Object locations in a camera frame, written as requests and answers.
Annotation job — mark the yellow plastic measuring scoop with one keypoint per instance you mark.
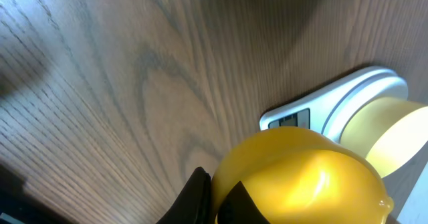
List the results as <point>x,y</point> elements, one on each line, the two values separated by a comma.
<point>296,175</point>

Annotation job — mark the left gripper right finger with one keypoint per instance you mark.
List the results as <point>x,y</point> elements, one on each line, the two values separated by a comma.
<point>239,208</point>

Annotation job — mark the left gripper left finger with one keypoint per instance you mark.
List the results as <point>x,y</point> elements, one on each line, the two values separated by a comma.
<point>192,206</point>

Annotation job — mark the pale yellow bowl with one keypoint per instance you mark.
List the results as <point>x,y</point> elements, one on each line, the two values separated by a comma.
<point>387,133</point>

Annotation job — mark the white digital kitchen scale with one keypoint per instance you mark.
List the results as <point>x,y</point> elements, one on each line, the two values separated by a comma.
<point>328,110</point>

